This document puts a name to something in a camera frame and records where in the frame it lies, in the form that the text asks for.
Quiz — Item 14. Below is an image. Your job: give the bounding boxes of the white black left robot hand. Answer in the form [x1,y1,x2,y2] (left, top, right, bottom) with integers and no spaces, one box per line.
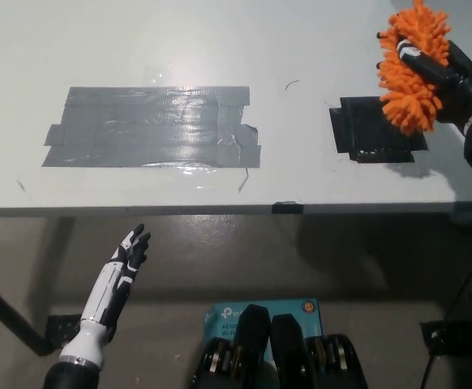
[58,223,152,370]

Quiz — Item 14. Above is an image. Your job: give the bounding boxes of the orange microfibre duster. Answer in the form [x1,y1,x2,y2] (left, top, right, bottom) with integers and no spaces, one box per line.
[376,0,452,137]

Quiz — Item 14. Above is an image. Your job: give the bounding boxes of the teal router box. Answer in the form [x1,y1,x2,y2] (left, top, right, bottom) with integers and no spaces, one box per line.
[203,298,322,360]

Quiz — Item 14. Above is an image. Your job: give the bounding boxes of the black tape patch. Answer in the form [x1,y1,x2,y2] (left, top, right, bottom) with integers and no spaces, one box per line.
[328,96,429,164]

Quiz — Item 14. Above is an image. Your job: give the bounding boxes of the black table leg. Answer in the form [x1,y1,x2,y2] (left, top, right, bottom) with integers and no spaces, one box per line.
[0,269,54,357]

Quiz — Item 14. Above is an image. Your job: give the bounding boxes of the grey duct tape patch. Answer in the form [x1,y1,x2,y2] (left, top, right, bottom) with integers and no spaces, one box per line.
[41,85,262,169]

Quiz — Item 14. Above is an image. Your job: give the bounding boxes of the black robot body blocks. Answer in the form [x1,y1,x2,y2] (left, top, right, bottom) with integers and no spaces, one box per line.
[191,303,369,389]

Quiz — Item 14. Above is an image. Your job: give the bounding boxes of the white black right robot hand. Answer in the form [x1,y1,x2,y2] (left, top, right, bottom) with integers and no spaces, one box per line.
[375,32,472,131]

